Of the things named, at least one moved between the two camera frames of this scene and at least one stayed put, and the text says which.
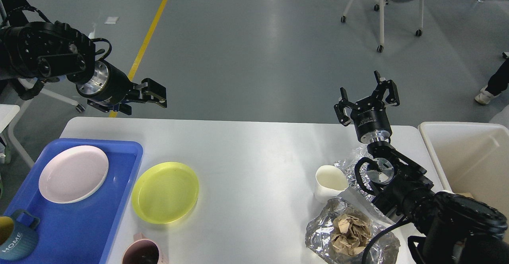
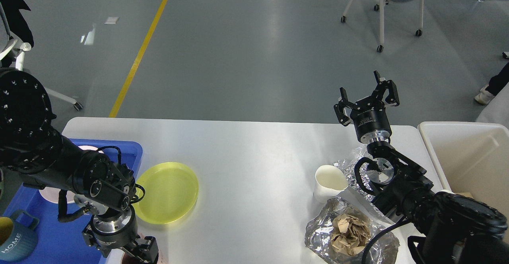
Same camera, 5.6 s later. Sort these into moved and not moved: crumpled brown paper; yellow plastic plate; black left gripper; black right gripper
Moved: black left gripper
Not moved: black right gripper; crumpled brown paper; yellow plastic plate
